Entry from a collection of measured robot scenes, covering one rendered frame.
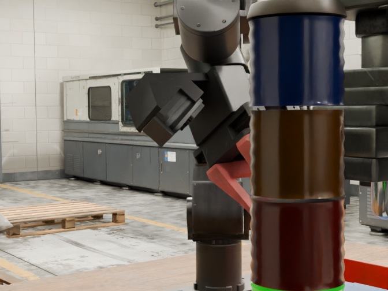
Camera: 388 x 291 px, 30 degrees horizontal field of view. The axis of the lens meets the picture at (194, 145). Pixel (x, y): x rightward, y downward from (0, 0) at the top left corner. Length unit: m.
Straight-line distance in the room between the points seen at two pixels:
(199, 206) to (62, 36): 11.41
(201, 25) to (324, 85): 0.37
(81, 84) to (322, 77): 11.26
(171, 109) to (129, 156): 9.51
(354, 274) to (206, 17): 0.44
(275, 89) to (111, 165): 10.35
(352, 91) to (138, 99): 0.21
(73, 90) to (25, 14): 1.46
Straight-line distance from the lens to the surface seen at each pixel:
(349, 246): 1.36
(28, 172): 12.04
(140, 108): 0.65
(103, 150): 10.84
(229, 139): 0.67
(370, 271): 0.94
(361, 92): 0.54
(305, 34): 0.27
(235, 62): 0.71
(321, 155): 0.28
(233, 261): 0.97
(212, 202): 0.94
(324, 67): 0.28
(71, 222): 7.00
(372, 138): 0.49
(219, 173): 0.69
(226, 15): 0.65
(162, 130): 0.64
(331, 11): 0.28
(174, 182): 9.17
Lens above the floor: 1.16
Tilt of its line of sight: 3 degrees down
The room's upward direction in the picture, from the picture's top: 1 degrees counter-clockwise
